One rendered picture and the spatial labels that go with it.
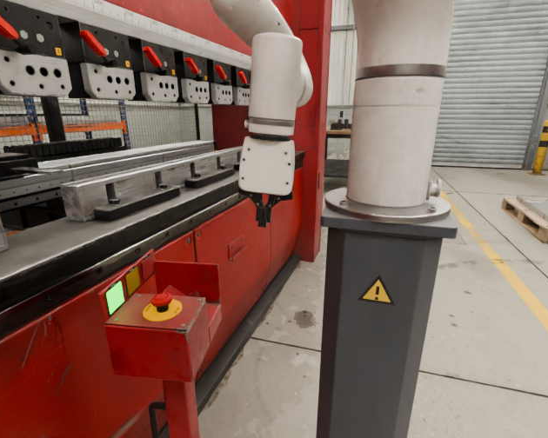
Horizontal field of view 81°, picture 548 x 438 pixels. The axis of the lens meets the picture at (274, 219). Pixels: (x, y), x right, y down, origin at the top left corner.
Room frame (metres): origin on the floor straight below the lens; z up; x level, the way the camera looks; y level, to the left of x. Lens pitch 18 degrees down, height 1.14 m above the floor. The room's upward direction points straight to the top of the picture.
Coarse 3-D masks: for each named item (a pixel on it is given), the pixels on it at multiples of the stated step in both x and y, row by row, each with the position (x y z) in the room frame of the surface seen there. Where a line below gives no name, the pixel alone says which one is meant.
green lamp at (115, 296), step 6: (120, 282) 0.54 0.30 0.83; (114, 288) 0.53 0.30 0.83; (120, 288) 0.54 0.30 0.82; (108, 294) 0.51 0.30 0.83; (114, 294) 0.52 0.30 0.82; (120, 294) 0.54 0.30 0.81; (108, 300) 0.50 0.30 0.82; (114, 300) 0.52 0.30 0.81; (120, 300) 0.54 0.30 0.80; (114, 306) 0.52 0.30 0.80
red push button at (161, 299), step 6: (162, 294) 0.54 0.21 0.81; (168, 294) 0.54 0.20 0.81; (150, 300) 0.52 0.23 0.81; (156, 300) 0.52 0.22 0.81; (162, 300) 0.52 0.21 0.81; (168, 300) 0.52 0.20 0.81; (156, 306) 0.51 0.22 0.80; (162, 306) 0.51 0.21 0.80; (168, 306) 0.53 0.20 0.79; (162, 312) 0.52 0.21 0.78
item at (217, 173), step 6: (228, 168) 1.43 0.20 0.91; (204, 174) 1.28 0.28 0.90; (210, 174) 1.28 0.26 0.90; (216, 174) 1.29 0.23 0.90; (222, 174) 1.33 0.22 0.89; (228, 174) 1.38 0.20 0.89; (186, 180) 1.17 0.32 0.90; (192, 180) 1.16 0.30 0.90; (198, 180) 1.17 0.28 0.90; (204, 180) 1.21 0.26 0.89; (210, 180) 1.24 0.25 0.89; (216, 180) 1.29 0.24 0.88; (186, 186) 1.17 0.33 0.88; (192, 186) 1.16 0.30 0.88; (198, 186) 1.17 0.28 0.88
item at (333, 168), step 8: (344, 120) 4.77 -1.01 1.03; (336, 128) 4.81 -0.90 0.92; (344, 128) 4.76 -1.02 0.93; (328, 136) 4.60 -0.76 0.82; (336, 136) 4.57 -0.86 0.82; (344, 136) 4.54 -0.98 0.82; (328, 160) 6.10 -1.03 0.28; (336, 160) 6.10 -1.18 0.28; (344, 160) 6.10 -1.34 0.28; (328, 168) 5.20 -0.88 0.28; (336, 168) 5.20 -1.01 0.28; (344, 168) 5.20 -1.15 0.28; (328, 176) 4.59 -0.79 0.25; (336, 176) 4.56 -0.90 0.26; (344, 176) 4.53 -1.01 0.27
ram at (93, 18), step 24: (24, 0) 0.73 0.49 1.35; (48, 0) 0.78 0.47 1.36; (120, 0) 0.97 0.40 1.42; (144, 0) 1.06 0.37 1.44; (168, 0) 1.16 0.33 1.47; (192, 0) 1.29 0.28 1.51; (288, 0) 2.30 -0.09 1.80; (96, 24) 0.88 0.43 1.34; (120, 24) 0.96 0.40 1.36; (168, 24) 1.15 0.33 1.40; (192, 24) 1.28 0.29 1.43; (216, 24) 1.44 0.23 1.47; (288, 24) 2.31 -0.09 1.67; (192, 48) 1.27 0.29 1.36; (240, 48) 1.64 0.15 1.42
